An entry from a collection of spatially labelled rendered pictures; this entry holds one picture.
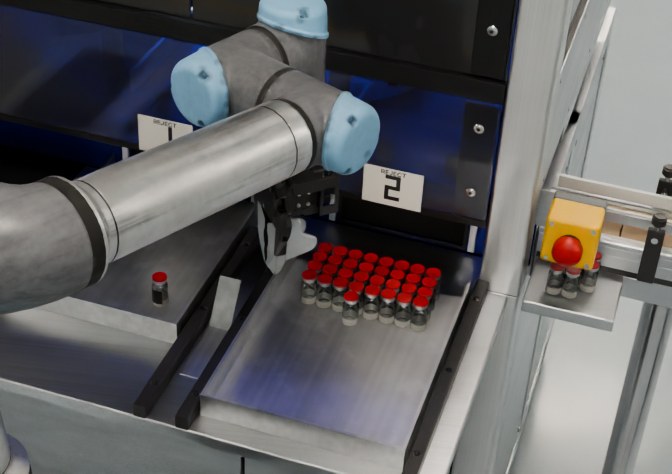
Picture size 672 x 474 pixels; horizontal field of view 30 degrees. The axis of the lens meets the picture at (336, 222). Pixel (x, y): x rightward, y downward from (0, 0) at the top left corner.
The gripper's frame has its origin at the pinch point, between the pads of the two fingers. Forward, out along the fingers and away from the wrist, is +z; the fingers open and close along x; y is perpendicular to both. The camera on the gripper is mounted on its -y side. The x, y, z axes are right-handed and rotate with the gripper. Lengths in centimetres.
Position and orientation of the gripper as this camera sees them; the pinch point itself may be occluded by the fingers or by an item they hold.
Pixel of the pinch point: (269, 264)
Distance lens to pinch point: 153.9
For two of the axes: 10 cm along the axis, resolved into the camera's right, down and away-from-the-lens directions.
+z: -0.5, 8.1, 5.8
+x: -3.8, -5.5, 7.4
